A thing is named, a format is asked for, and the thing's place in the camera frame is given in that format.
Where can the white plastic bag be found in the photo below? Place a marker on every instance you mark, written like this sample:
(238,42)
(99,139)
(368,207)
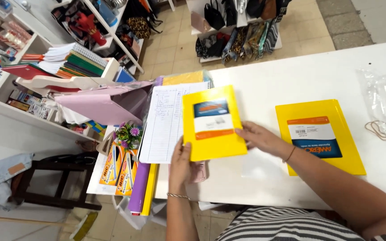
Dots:
(139,212)

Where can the white shelf with stationery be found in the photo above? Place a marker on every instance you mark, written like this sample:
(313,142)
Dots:
(5,67)

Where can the yellow notebook with label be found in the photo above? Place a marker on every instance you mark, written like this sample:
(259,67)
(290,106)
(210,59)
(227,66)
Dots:
(213,124)

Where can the white rack of bags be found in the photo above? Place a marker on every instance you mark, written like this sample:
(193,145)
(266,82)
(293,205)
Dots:
(240,30)

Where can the pink phone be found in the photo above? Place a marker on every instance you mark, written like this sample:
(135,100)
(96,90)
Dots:
(199,172)

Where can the orange pen box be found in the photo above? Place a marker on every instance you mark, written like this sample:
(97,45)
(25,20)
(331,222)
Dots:
(127,174)
(112,165)

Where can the white shelf with backpacks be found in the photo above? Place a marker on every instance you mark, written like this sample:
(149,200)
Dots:
(106,26)

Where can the open lined ledger notebook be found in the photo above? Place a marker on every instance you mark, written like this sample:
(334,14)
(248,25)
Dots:
(164,124)

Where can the clear plastic wrapping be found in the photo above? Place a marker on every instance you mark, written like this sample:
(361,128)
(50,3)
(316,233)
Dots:
(385,97)

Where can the denim jacket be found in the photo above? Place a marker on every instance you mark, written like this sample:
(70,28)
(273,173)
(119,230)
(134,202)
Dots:
(2,180)

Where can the stack of yellow notebooks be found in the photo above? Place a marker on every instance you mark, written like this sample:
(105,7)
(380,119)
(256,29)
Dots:
(320,137)

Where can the dark wooden stool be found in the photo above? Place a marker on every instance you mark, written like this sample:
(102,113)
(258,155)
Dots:
(59,180)

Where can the pink folder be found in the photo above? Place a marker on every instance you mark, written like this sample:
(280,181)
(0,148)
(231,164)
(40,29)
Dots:
(106,103)

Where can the purple paper roll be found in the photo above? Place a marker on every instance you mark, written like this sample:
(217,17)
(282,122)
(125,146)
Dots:
(140,187)

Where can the yellow and purple paper stack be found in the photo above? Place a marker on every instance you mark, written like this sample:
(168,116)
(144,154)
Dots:
(183,77)

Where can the striped shirt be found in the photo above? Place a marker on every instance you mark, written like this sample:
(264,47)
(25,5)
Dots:
(290,226)

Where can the white tray of spiral notebooks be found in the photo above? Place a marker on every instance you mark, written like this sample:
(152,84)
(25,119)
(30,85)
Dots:
(69,72)

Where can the person's right hand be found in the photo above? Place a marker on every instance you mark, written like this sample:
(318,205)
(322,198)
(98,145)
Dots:
(264,139)

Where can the yellow paper roll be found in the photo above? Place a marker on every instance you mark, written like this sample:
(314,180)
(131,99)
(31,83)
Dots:
(150,189)

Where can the person's left hand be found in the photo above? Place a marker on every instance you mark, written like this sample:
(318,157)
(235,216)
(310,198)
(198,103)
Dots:
(180,167)

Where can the tan rubber band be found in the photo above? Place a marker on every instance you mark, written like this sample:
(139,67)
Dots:
(377,130)

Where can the small artificial flower pot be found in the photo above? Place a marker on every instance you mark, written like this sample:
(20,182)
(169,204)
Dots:
(128,134)

